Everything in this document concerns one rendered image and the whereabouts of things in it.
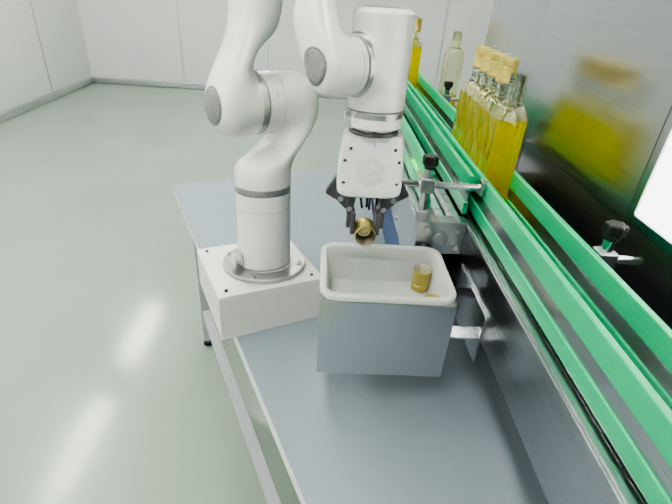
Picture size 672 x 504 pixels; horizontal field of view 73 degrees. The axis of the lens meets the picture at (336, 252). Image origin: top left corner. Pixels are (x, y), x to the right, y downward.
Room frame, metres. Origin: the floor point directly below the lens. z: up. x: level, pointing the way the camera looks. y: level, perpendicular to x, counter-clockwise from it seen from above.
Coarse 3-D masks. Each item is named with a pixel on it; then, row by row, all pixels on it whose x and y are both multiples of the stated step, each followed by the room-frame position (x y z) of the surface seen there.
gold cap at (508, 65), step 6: (504, 60) 0.92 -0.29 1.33; (510, 60) 0.91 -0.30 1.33; (516, 60) 0.91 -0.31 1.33; (504, 66) 0.92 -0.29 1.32; (510, 66) 0.91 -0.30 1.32; (516, 66) 0.92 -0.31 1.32; (498, 72) 0.93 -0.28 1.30; (504, 72) 0.92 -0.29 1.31; (510, 72) 0.91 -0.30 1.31; (516, 72) 0.92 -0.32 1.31; (498, 78) 0.92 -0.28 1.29; (504, 78) 0.91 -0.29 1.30
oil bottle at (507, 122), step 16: (496, 112) 0.86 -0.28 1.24; (512, 112) 0.85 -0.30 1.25; (496, 128) 0.85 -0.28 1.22; (512, 128) 0.84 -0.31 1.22; (496, 144) 0.84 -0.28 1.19; (512, 144) 0.84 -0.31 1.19; (480, 160) 0.88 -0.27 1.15; (496, 160) 0.84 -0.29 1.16; (512, 160) 0.84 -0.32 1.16; (496, 176) 0.84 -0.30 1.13
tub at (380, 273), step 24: (336, 264) 0.73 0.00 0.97; (360, 264) 0.74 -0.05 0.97; (384, 264) 0.74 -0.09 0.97; (408, 264) 0.74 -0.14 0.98; (432, 264) 0.73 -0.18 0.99; (336, 288) 0.70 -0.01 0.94; (360, 288) 0.70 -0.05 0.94; (384, 288) 0.71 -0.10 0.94; (408, 288) 0.71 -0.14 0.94; (432, 288) 0.69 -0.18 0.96
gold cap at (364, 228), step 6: (360, 222) 0.67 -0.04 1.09; (366, 222) 0.67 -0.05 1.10; (372, 222) 0.69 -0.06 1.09; (360, 228) 0.65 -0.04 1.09; (366, 228) 0.68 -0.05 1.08; (372, 228) 0.65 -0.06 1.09; (354, 234) 0.65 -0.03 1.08; (360, 234) 0.67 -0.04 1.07; (366, 234) 0.67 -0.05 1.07; (372, 234) 0.67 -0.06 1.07; (360, 240) 0.66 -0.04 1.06; (366, 240) 0.67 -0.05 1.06; (372, 240) 0.66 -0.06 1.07
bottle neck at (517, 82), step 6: (510, 78) 0.87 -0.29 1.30; (516, 78) 0.86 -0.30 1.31; (522, 78) 0.86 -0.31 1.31; (510, 84) 0.87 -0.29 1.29; (516, 84) 0.86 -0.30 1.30; (522, 84) 0.86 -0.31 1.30; (510, 90) 0.86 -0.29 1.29; (516, 90) 0.86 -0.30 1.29; (522, 90) 0.86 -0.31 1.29; (510, 96) 0.86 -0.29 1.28; (516, 96) 0.86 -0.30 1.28; (510, 102) 0.86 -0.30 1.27; (516, 102) 0.86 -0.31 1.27
